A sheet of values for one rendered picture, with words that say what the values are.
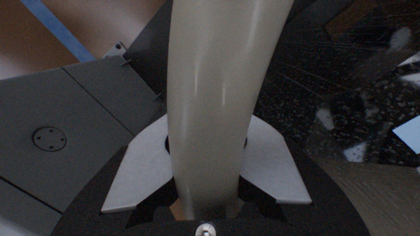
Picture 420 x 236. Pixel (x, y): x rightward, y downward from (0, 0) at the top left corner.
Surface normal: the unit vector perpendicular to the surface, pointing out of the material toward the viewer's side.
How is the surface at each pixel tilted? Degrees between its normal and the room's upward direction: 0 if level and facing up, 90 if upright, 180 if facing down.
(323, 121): 59
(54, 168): 90
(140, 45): 0
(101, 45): 0
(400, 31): 90
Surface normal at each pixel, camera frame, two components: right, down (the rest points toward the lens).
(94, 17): -0.03, 0.46
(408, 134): -0.51, -0.14
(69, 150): 0.81, -0.51
